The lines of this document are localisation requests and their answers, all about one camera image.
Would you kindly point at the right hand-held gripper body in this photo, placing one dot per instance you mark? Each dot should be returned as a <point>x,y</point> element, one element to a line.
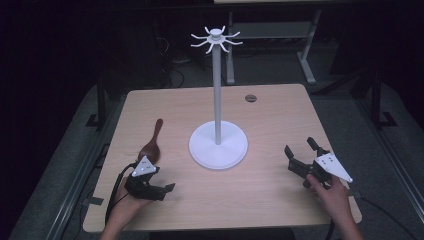
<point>330,166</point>

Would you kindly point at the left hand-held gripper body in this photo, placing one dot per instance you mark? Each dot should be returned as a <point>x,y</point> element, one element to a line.
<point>144,167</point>

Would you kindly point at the brown wooden spoon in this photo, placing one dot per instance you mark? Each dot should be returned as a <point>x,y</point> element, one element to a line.
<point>152,144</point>

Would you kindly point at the white hook rack stand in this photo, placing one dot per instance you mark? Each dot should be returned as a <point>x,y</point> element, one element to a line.
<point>217,133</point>

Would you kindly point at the person's right hand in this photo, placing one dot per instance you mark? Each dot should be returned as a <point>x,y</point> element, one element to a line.
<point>330,196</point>

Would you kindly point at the person's left hand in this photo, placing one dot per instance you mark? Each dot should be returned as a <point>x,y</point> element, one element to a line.
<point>128,203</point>

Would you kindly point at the grey tape strip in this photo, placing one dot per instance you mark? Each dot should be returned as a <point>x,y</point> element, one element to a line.
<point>93,201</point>

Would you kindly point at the round grey table grommet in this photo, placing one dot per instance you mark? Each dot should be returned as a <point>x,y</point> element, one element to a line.
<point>250,98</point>

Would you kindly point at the black metal stand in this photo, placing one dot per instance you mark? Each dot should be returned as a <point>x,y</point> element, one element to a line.
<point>100,103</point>
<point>378,100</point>

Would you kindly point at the aluminium floor rail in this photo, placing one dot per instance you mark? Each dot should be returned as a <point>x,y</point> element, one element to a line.
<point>78,186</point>
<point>390,156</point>

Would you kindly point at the white metal table frame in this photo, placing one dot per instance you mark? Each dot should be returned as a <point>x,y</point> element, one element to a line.
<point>273,40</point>

